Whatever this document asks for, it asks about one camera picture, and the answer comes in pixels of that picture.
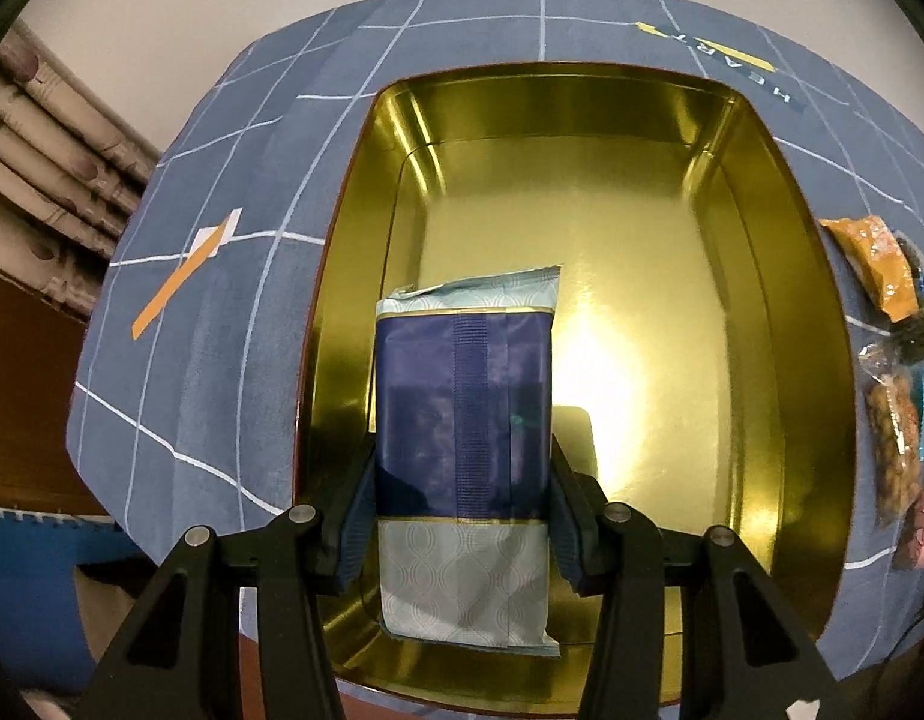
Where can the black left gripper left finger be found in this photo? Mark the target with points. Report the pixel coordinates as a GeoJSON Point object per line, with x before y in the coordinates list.
{"type": "Point", "coordinates": [177, 653]}

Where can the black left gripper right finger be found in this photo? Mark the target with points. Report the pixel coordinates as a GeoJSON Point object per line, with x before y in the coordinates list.
{"type": "Point", "coordinates": [744, 652]}

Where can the pink patterned candy block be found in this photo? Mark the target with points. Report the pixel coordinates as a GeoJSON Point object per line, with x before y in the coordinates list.
{"type": "Point", "coordinates": [909, 554]}

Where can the clear fried twist snack bag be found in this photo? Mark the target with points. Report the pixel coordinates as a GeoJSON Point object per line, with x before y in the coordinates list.
{"type": "Point", "coordinates": [896, 428]}

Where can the navy and mint snack pack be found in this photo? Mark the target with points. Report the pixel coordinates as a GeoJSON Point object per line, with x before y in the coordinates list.
{"type": "Point", "coordinates": [462, 400]}

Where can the blue ended dark candy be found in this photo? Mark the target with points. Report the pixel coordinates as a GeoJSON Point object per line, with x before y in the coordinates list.
{"type": "Point", "coordinates": [915, 258]}

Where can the orange snack packet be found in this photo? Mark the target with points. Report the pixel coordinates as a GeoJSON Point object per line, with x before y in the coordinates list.
{"type": "Point", "coordinates": [879, 263]}

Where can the dark seaweed snack bag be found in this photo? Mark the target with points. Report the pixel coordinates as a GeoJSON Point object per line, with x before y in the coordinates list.
{"type": "Point", "coordinates": [908, 337]}

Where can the gold and maroon toffee tin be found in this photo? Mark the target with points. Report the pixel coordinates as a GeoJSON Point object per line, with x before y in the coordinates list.
{"type": "Point", "coordinates": [701, 369]}

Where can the orange tape strip left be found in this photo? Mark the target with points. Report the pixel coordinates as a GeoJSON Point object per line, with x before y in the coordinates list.
{"type": "Point", "coordinates": [207, 242]}

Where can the beige patterned curtain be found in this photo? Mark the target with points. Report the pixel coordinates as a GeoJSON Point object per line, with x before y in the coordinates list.
{"type": "Point", "coordinates": [71, 175]}

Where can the heart label on cloth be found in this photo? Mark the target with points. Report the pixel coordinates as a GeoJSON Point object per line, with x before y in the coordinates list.
{"type": "Point", "coordinates": [754, 70]}

